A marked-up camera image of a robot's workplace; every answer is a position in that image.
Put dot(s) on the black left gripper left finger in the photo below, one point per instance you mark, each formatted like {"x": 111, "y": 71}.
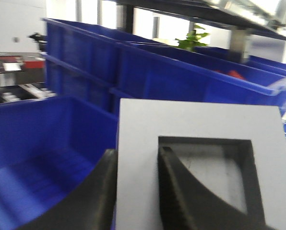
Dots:
{"x": 90, "y": 206}

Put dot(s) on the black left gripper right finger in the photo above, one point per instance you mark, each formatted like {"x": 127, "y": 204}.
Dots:
{"x": 186, "y": 204}

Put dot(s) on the gray square base block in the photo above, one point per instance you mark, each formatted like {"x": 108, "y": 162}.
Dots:
{"x": 237, "y": 151}

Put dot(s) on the blue target bin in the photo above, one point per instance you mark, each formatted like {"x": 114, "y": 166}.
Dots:
{"x": 47, "y": 148}

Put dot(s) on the long blue bin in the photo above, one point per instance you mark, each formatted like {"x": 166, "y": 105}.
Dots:
{"x": 102, "y": 65}

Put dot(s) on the green plant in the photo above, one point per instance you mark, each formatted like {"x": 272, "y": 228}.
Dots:
{"x": 193, "y": 39}

